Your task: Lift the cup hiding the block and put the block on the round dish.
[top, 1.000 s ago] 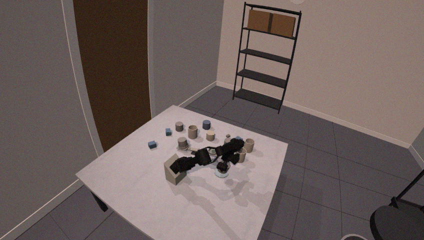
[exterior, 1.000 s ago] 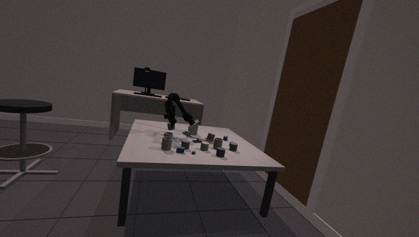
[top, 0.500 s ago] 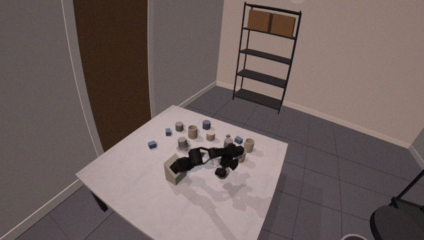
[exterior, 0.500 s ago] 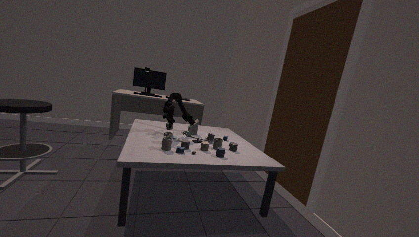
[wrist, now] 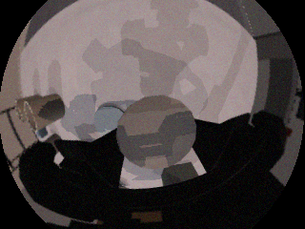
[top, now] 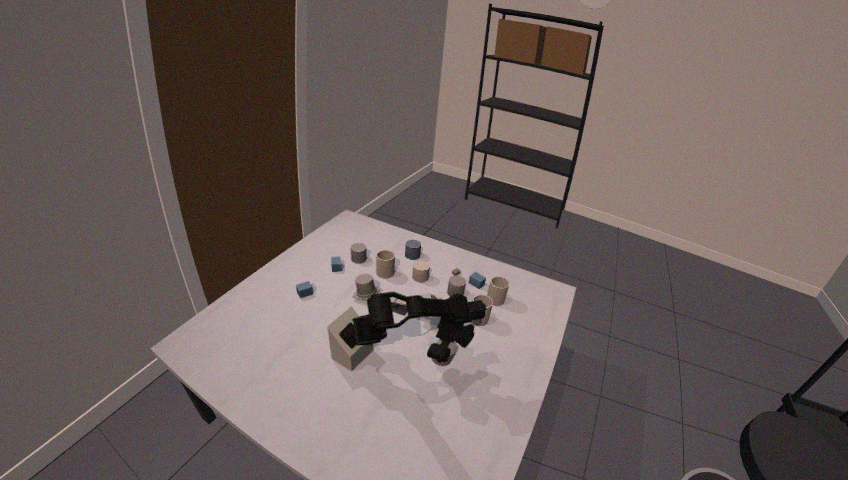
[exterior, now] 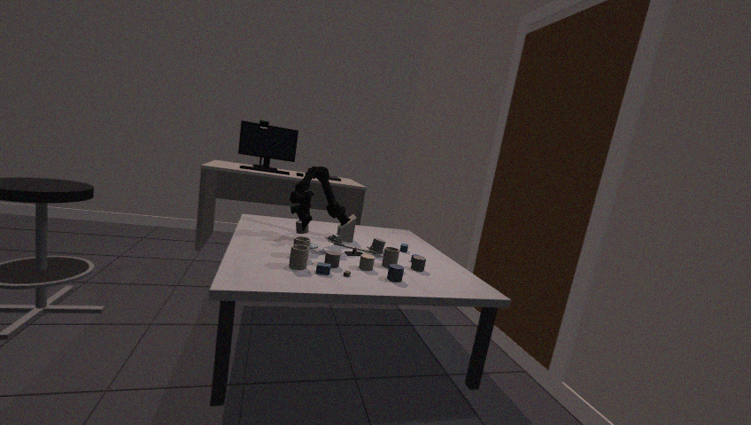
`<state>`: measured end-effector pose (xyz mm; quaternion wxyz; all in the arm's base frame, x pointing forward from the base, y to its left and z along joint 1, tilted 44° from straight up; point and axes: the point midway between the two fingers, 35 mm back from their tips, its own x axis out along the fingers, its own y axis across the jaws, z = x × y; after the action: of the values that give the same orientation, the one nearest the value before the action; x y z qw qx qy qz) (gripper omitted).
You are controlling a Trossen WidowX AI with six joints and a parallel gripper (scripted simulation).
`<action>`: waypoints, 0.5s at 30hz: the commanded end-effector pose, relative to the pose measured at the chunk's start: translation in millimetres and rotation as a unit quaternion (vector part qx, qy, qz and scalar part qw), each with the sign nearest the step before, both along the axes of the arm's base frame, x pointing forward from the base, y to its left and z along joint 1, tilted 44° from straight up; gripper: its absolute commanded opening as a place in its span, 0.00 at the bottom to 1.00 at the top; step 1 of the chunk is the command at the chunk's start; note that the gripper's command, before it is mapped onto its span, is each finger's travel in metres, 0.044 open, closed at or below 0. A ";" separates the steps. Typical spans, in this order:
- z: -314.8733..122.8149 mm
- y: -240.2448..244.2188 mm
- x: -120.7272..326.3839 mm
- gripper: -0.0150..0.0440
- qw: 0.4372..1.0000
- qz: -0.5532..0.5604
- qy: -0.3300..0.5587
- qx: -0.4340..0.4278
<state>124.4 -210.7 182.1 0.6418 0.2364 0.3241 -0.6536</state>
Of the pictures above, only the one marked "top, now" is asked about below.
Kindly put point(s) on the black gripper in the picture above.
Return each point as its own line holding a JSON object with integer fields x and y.
{"x": 441, "y": 352}

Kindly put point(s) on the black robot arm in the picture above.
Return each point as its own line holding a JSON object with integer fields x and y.
{"x": 371, "y": 329}

